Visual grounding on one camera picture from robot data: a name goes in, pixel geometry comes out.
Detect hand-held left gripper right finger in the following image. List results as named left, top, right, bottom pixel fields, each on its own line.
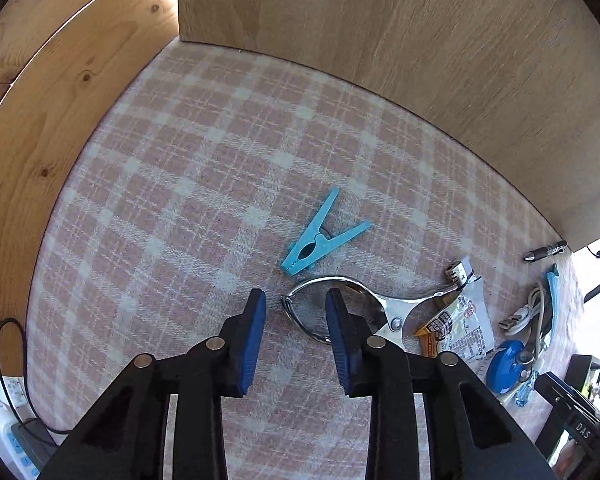
left=325, top=287, right=558, bottom=480

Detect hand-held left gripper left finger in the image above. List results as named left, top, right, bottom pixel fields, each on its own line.
left=37, top=287, right=268, bottom=480

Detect metal clamp tongs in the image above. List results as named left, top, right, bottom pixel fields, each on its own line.
left=280, top=274, right=463, bottom=347

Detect blue round tape measure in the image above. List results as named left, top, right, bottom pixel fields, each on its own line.
left=484, top=339, right=532, bottom=397

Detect clear blue plastic clip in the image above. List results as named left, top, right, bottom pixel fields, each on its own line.
left=514, top=371, right=540, bottom=409

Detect teal plastic clothespin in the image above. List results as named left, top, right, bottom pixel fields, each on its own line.
left=279, top=186, right=372, bottom=277

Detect white and orange snack packet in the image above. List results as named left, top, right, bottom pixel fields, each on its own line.
left=413, top=280, right=497, bottom=377

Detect patterned lighter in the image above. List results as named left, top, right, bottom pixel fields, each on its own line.
left=444, top=256, right=476, bottom=292

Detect slim black pen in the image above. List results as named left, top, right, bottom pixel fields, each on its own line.
left=523, top=239, right=569, bottom=262

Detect pink plaid cloth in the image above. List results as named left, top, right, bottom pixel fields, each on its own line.
left=22, top=42, right=581, bottom=480

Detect white power strip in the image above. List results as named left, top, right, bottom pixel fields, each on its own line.
left=0, top=375, right=48, bottom=480

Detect wooden board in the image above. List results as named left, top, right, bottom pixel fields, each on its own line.
left=177, top=0, right=600, bottom=254

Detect white USB cable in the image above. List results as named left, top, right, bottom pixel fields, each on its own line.
left=497, top=282, right=556, bottom=356

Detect black cable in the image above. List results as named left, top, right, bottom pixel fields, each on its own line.
left=0, top=317, right=73, bottom=435

